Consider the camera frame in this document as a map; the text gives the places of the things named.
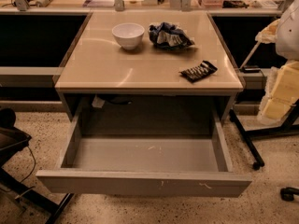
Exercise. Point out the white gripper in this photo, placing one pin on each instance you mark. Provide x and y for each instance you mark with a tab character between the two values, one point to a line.
289	36

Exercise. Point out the beige top drawer cabinet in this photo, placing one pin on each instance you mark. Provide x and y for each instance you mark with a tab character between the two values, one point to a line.
99	65

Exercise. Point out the open grey top drawer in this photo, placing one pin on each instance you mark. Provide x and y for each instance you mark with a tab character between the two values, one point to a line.
120	151

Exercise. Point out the black wheeled stand base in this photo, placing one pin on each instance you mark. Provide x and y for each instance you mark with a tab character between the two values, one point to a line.
288	127

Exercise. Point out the black snack bar wrapper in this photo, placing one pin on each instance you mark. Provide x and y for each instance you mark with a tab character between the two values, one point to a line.
196	73

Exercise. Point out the black caster right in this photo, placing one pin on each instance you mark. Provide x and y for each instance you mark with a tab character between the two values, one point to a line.
287	194

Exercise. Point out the white ceramic bowl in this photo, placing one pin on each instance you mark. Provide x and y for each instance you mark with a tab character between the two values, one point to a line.
128	35

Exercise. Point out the black chair left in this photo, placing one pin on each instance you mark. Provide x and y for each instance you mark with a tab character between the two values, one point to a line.
18	166

